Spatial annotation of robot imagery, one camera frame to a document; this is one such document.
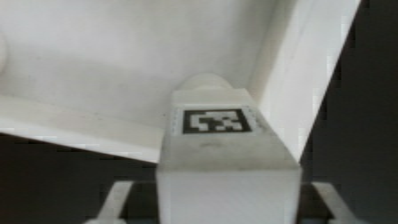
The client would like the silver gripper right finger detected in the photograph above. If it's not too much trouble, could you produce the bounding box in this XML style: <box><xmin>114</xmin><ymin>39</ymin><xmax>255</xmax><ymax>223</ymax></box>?
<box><xmin>296</xmin><ymin>182</ymin><xmax>363</xmax><ymax>224</ymax></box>

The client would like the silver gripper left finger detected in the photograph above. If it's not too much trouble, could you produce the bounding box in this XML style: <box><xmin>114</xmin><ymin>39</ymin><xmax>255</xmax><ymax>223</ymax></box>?
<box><xmin>82</xmin><ymin>181</ymin><xmax>159</xmax><ymax>224</ymax></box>

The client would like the white table leg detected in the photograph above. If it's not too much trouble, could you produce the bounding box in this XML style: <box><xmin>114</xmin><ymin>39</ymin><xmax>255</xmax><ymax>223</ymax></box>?
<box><xmin>157</xmin><ymin>74</ymin><xmax>303</xmax><ymax>224</ymax></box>

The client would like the white square table top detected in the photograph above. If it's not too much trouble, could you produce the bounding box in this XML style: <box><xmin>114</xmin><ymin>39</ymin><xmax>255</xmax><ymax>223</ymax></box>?
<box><xmin>0</xmin><ymin>0</ymin><xmax>361</xmax><ymax>161</ymax></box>

